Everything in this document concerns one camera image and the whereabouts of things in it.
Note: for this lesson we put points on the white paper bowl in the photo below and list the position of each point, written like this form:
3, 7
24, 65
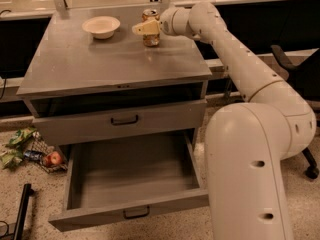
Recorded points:
101, 27

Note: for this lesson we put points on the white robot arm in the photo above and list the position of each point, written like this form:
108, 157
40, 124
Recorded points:
244, 142

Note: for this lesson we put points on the black office chair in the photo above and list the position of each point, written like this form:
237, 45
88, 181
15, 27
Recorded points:
305, 77

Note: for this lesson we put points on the open grey lower drawer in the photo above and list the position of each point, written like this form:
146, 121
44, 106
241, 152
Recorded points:
129, 178

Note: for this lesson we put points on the green chip bag lower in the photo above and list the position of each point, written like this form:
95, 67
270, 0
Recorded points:
10, 159

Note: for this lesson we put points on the grey drawer cabinet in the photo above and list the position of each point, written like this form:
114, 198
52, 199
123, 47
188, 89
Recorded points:
74, 73

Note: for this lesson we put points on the grey upper drawer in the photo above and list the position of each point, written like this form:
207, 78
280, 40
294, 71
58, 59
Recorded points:
103, 125

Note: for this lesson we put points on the green chip bag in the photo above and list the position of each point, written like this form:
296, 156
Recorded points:
20, 137
10, 159

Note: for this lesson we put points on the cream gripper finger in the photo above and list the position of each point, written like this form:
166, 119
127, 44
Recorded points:
149, 27

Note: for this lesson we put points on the orange soda can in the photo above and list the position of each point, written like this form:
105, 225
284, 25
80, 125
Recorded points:
154, 39

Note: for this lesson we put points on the red apple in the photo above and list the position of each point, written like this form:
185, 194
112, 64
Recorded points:
53, 159

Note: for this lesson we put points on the blue snack packet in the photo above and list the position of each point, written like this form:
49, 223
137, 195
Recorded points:
33, 155

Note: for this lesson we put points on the black metal stand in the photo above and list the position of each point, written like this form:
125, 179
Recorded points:
14, 231

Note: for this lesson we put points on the green chip bag upper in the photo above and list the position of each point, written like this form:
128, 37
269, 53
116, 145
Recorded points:
20, 137

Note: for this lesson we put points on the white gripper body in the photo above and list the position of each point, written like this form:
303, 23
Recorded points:
167, 21

